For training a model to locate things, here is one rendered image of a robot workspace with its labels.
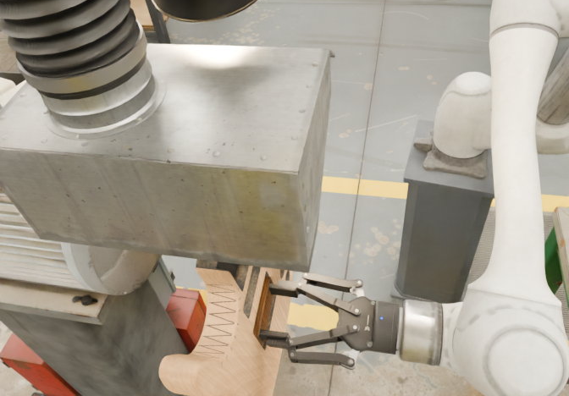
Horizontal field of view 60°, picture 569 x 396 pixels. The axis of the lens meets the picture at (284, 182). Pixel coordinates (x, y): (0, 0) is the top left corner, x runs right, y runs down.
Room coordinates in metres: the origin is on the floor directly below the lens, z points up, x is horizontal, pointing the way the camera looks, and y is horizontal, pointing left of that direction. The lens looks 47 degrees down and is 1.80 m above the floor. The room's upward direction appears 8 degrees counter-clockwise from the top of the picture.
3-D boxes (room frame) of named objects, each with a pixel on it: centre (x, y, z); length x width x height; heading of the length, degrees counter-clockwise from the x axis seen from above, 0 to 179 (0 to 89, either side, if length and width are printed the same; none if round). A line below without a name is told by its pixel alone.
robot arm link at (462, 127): (1.04, -0.55, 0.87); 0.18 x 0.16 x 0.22; 67
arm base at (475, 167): (1.05, -0.52, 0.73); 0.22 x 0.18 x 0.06; 65
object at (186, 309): (0.73, 0.41, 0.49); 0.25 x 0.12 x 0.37; 72
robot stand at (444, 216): (1.05, -0.54, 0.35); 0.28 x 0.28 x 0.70; 65
